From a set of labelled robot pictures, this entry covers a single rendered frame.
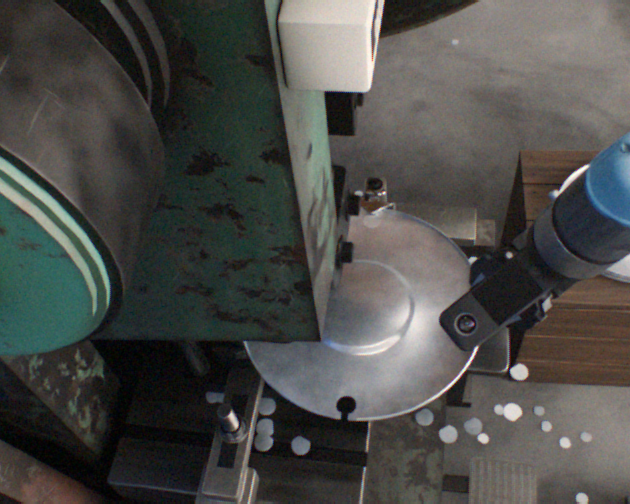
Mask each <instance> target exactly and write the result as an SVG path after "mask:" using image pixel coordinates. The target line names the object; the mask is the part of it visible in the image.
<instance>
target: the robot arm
mask: <svg viewBox="0 0 630 504"><path fill-rule="evenodd" d="M548 197H549V198H550V199H551V200H552V202H551V203H549V204H548V205H547V206H546V207H545V208H544V209H543V210H542V211H541V213H540V214H539V215H538V217H537V218H536V219H535V220H534V221H533V222H532V224H531V226H530V227H529V228H528V229H526V230H525V231H524V232H523V233H521V234H520V235H519V236H517V237H516V238H515V239H514V240H512V241H511V242H510V243H509V244H508V247H506V248H502V247H499V248H498V249H496V250H495V251H494V252H493V253H492V252H491V250H490V249H488V250H487V251H486V252H484V253H483V254H482V255H481V256H480V257H479V258H477V259H476V260H475V261H474V262H473V263H472V264H471V267H470V278H469V284H470V285H471V288H470V289H469V291H468V292H467V293H465V294H464V295H463V296H461V297H460V298H459V299H458V300H456V301H455V302H454V303H453V304H451V305H450V306H449V307H447V308H446V309H445V310H444V311H443V312H442V313H441V314H440V316H439V324H440V326H441V327H442V329H443V330H444V331H445V332H446V334H447V335H448V336H449V337H450V339H451V340H452V341H453V342H454V344H455V345H456V346H457V347H458V348H459V349H460V350H462V351H465V352H469V351H472V350H474V349H475V348H476V347H477V346H479V345H480V344H481V343H483V342H484V341H485V340H487V339H488V338H489V337H491V336H492V335H493V334H494V333H496V332H497V331H498V330H500V329H501V328H502V327H504V326H506V327H507V328H509V329H516V330H530V329H532V328H533V327H534V326H535V325H536V324H538V323H539V322H541V321H543V320H544V319H545V318H546V317H547V315H546V314H545V313H544V312H546V311H547V310H548V309H549V308H550V307H552V305H551V301H552V299H553V298H554V299H556V298H558V297H560V296H561V295H562V294H563V293H564V292H566V291H567V290H568V289H569V288H570V287H572V286H573V285H574V284H575V283H576V282H580V281H583V280H585V279H587V278H592V277H594V276H596V275H598V274H600V273H602V272H604V271H605V270H607V269H608V268H610V267H611V266H613V265H615V264H616V263H618V262H619V261H621V260H622V259H624V258H625V257H626V256H628V255H630V132H628V133H627V134H625V135H624V136H622V137H621V138H619V139H618V140H616V141H615V142H614V143H613V144H611V145H610V146H609V147H607V148H605V149H604V150H602V151H601V152H600V153H599V154H597V155H596V156H595V157H594V158H593V160H592V161H591V162H590V164H589V165H588V167H587V168H586V169H585V170H584V171H583V172H582V173H581V174H580V175H579V176H578V177H577V178H576V179H574V180H573V181H572V182H571V183H570V184H569V185H568V186H567V187H566V188H565V189H564V190H563V191H562V192H561V193H560V192H559V191H558V190H557V189H554V190H553V191H551V192H550V193H549V195H548Z"/></svg>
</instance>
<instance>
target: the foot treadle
mask: <svg viewBox="0 0 630 504"><path fill-rule="evenodd" d="M442 491H448V492H458V493H467V494H469V504H536V469H535V467H534V465H532V464H530V463H524V462H515V461H507V460H498V459H490V458H481V457H474V458H472V459H471V461H470V473H469V476H460V475H451V474H443V484H442Z"/></svg>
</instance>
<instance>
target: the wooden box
mask: <svg viewBox="0 0 630 504"><path fill-rule="evenodd" d="M600 152H601V151H552V150H520V151H519V160H518V164H517V169H516V173H515V178H514V183H513V187H512V192H511V197H510V201H509V206H508V210H507V215H506V220H505V224H504V229H503V233H502V238H501V243H500V245H501V247H502V248H506V247H508V244H509V243H510V242H511V241H512V240H514V239H515V238H516V237H517V236H519V235H520V234H521V233H523V232H524V231H525V230H526V229H528V228H529V227H530V226H531V224H532V222H533V221H534V220H535V219H536V218H537V217H538V215H539V214H540V213H541V211H542V210H543V209H544V208H545V207H546V206H547V205H548V204H549V203H551V202H552V200H551V199H550V198H549V197H548V195H549V193H550V192H551V191H553V190H554V189H557V190H558V191H560V189H561V187H562V185H563V184H564V183H565V181H566V180H567V179H568V178H569V177H570V176H571V175H572V174H573V173H575V172H576V171H578V170H579V169H581V168H583V167H585V166H587V165H589V164H590V162H591V161H592V160H593V158H594V157H595V156H596V155H597V154H599V153H600ZM551 305H552V307H550V308H549V309H548V310H547V311H546V312H544V313H545V314H546V315H547V317H546V318H545V319H544V320H543V321H541V322H539V323H538V324H536V325H535V326H534V327H533V328H532V329H530V330H516V329H509V365H508V369H507V371H508V373H509V381H516V382H536V383H557V384H577V385H598V386H618V387H630V283H625V282H621V281H617V280H614V279H611V278H608V277H605V276H603V275H601V274H598V275H596V276H594V277H592V278H587V279H585V280H583V281H580V282H576V283H575V284H574V285H573V286H572V287H570V288H569V289H568V290H567V291H566V292H564V293H563V294H562V295H561V296H560V297H558V298H556V299H554V298H553V299H552V301H551ZM518 364H521V365H524V366H525V367H526V368H527V370H528V375H527V377H526V378H525V379H524V380H516V379H514V378H513V377H512V376H511V373H510V370H511V368H513V367H515V366H516V365H518Z"/></svg>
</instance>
